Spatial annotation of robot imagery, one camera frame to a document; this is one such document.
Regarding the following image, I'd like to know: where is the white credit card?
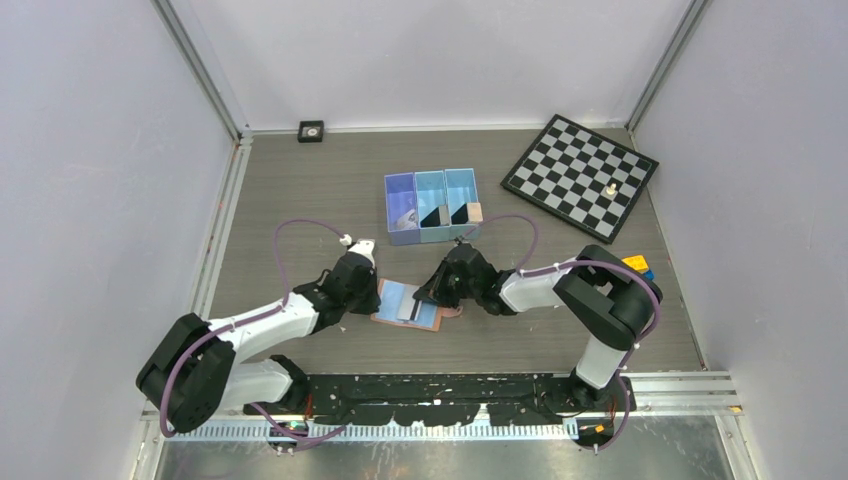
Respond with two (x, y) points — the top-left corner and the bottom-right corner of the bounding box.
(397, 293), (422, 323)

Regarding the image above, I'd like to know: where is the silver card purple bin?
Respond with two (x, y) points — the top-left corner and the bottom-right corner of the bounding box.
(394, 209), (418, 231)

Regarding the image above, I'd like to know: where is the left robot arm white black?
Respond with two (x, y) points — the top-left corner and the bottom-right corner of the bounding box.
(136, 239), (380, 437)

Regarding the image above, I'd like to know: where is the light blue bin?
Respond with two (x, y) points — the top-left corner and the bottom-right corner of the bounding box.
(444, 168), (481, 239)
(414, 170), (450, 244)

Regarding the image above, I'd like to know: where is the small black square device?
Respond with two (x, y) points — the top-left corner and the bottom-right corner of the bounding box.
(297, 120), (325, 143)

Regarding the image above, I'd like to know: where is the brown leather card holder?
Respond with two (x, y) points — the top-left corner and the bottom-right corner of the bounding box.
(370, 279), (463, 332)

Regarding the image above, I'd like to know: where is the black white chessboard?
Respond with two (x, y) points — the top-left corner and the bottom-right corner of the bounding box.
(500, 114), (659, 245)

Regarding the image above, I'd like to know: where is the blue yellow toy car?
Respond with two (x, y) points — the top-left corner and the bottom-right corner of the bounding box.
(622, 255), (655, 281)

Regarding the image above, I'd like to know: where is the middle light blue bin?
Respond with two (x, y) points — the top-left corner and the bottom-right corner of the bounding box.
(414, 170), (450, 244)

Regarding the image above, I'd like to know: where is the black card bin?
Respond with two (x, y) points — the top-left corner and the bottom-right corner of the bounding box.
(420, 205), (446, 228)
(451, 203), (469, 225)

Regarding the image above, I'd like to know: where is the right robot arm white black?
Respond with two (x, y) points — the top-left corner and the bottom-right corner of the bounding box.
(413, 243), (663, 411)

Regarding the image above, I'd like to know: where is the purple plastic bin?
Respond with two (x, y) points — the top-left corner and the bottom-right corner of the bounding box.
(384, 172), (420, 246)

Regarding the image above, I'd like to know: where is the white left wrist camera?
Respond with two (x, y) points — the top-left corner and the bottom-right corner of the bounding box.
(339, 234), (376, 267)

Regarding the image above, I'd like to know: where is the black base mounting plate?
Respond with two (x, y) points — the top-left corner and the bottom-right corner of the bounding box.
(260, 373), (636, 427)

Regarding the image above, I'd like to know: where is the right light blue bin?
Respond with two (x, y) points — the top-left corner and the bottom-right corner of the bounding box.
(444, 168), (481, 239)

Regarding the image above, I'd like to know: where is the black card right bin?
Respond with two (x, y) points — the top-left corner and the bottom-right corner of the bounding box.
(451, 203), (469, 225)

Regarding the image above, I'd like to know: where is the tan card right bin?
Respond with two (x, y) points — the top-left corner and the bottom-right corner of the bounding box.
(466, 202), (483, 224)

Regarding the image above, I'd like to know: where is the aluminium rail frame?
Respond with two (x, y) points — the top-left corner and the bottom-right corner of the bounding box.
(172, 371), (744, 452)

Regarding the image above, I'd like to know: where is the black card middle bin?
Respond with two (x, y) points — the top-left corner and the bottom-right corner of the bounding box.
(420, 205), (446, 228)

